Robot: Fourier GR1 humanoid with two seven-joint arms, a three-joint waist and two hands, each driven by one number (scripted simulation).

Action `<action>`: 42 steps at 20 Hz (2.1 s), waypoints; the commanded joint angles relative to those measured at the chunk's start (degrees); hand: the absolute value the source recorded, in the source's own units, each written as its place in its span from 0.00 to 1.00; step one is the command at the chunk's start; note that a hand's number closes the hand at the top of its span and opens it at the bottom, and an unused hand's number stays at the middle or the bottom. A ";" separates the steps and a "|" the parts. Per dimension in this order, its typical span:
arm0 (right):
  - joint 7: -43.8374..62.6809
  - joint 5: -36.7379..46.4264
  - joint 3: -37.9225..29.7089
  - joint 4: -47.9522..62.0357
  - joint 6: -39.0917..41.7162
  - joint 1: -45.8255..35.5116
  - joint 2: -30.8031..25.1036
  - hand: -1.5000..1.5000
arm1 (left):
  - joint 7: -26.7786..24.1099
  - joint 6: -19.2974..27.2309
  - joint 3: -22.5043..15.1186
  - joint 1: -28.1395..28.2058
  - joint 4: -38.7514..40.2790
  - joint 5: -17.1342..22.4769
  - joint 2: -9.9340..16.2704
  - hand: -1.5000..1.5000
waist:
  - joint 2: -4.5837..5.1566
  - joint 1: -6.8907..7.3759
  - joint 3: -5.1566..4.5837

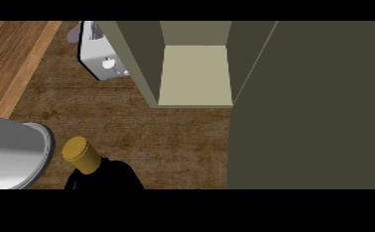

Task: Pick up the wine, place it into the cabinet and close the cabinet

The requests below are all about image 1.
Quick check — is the black wine bottle gold cap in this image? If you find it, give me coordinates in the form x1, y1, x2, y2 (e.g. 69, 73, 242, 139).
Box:
60, 135, 146, 190

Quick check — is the olive green open cabinet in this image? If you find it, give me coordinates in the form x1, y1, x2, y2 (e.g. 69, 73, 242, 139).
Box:
94, 20, 280, 109

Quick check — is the silver metal pot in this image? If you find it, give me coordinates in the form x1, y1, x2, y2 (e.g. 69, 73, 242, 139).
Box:
0, 116, 56, 190

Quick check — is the small purple grey object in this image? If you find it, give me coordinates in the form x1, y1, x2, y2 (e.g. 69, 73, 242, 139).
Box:
66, 21, 84, 45

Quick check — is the white toaster appliance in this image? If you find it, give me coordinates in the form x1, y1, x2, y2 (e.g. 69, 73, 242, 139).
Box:
78, 20, 131, 81

